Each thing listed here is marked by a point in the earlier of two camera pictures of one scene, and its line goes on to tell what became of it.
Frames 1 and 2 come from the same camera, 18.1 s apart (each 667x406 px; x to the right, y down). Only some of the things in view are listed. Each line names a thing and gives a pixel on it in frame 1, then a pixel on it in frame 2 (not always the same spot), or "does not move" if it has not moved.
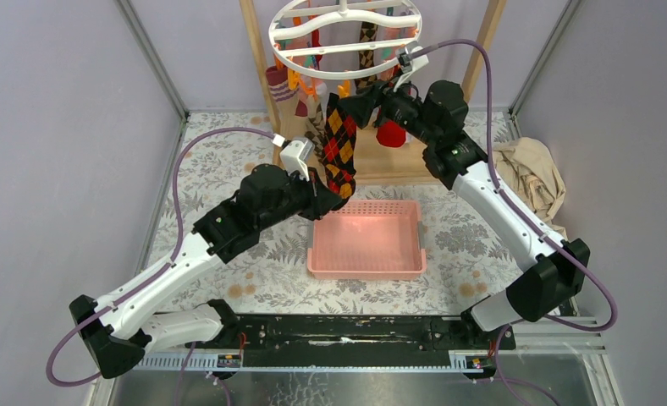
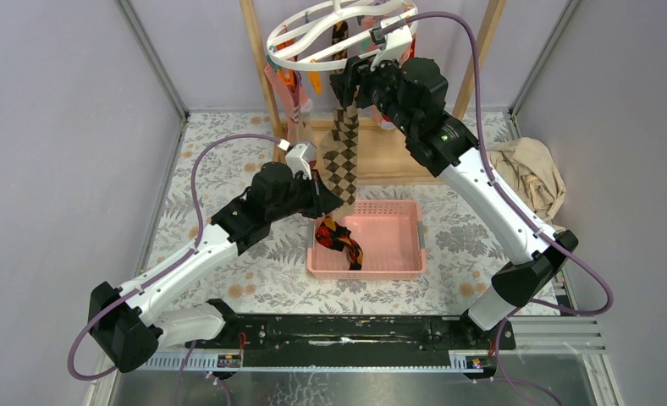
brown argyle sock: x=366 y=58 to x=339 y=32
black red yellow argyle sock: x=339 y=147 to x=330 y=234
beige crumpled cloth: x=529 y=172 does not move
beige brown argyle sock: x=316 y=132 to x=337 y=161
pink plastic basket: x=368 y=239 does not move
